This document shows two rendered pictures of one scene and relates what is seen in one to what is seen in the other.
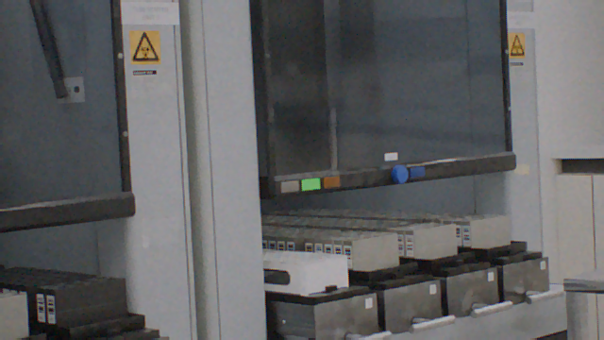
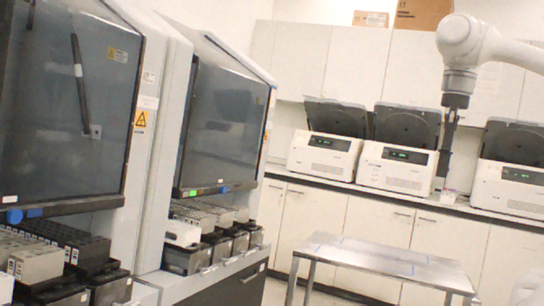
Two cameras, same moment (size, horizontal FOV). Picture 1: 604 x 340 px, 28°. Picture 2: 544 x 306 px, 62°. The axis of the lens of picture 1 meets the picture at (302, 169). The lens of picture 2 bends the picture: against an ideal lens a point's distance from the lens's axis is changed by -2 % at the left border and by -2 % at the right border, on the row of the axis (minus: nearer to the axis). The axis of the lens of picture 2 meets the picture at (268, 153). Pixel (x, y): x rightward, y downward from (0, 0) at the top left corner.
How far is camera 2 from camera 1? 0.61 m
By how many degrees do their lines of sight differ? 24
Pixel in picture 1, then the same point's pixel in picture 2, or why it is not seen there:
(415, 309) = (223, 253)
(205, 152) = (155, 174)
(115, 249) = (104, 221)
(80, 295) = (91, 248)
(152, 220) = (127, 208)
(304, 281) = (184, 240)
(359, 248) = (201, 223)
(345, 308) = (201, 254)
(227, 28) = (175, 114)
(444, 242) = (229, 219)
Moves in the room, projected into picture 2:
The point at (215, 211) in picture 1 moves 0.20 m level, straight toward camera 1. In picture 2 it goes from (153, 203) to (172, 221)
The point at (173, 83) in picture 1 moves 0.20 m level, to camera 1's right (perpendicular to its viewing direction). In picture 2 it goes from (149, 138) to (218, 148)
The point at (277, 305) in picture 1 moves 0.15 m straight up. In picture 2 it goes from (168, 249) to (176, 202)
